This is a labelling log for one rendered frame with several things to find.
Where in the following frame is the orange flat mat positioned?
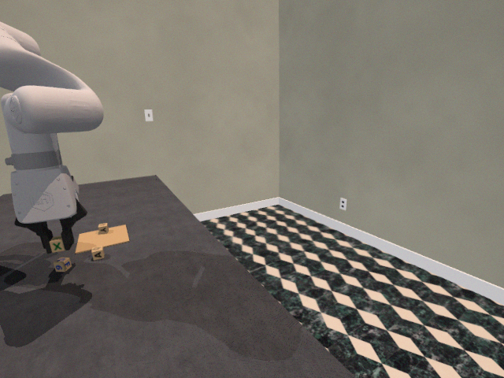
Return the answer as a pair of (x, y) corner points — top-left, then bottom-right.
(76, 225), (129, 254)

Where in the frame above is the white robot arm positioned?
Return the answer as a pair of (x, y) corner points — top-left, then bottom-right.
(0, 22), (104, 170)

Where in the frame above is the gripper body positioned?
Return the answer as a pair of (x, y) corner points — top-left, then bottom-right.
(11, 164), (79, 224)

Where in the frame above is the tan block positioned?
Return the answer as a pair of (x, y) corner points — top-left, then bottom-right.
(49, 236), (65, 253)
(91, 246), (105, 261)
(98, 223), (109, 234)
(54, 258), (72, 272)

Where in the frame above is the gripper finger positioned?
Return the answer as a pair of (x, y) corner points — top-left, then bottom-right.
(15, 218), (53, 254)
(60, 199), (87, 250)

